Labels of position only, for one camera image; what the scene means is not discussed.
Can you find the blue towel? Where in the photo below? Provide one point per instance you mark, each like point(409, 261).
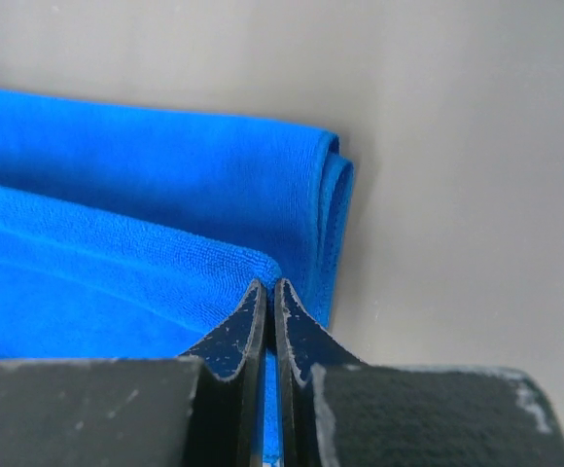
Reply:
point(132, 233)

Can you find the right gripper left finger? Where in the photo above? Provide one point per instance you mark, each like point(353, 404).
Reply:
point(201, 408)

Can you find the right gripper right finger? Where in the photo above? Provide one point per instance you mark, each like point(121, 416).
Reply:
point(337, 410)

